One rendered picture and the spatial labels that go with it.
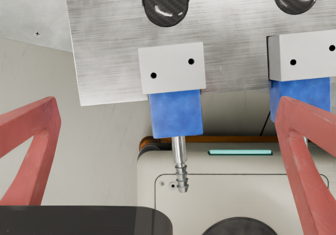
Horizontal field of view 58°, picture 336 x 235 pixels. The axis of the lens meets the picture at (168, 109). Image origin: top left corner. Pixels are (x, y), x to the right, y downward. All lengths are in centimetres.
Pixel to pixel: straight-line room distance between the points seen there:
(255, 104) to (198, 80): 94
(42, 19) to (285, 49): 23
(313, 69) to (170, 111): 12
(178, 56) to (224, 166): 69
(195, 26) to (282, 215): 81
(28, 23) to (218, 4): 19
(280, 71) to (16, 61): 109
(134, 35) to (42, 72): 96
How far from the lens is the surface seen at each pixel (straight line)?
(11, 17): 36
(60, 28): 34
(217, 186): 92
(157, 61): 24
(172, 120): 25
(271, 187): 96
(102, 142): 119
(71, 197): 129
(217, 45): 27
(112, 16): 27
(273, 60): 26
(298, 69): 26
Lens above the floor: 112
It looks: 81 degrees down
